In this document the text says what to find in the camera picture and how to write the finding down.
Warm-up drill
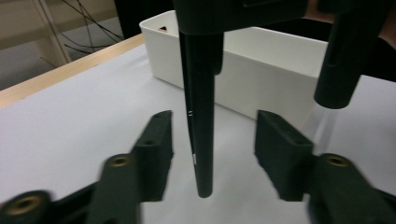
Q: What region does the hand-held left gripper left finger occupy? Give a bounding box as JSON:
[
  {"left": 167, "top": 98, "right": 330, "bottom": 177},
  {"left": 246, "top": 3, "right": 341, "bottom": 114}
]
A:
[{"left": 130, "top": 109, "right": 175, "bottom": 203}]

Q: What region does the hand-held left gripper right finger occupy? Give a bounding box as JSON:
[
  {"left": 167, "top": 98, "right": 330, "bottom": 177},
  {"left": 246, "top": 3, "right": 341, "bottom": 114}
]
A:
[{"left": 254, "top": 109, "right": 316, "bottom": 203}]

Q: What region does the white plastic bin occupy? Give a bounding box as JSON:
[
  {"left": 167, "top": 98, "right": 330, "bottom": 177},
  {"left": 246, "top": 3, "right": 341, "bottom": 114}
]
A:
[{"left": 139, "top": 9, "right": 329, "bottom": 129}]

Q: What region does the white table sheet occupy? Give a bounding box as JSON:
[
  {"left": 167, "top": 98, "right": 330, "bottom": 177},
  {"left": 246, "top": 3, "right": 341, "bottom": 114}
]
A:
[{"left": 0, "top": 43, "right": 396, "bottom": 224}]

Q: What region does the wooden table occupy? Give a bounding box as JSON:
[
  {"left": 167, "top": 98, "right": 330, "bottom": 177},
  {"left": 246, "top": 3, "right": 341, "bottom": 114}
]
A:
[{"left": 0, "top": 33, "right": 147, "bottom": 110}]

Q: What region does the light wooden shelf unit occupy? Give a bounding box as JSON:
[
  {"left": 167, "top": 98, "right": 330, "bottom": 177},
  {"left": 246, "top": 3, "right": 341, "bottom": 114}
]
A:
[{"left": 0, "top": 0, "right": 120, "bottom": 68}]

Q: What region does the bundle of black cables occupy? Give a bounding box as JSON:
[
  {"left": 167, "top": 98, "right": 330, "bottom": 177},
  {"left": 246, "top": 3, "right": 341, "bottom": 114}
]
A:
[{"left": 60, "top": 0, "right": 125, "bottom": 54}]

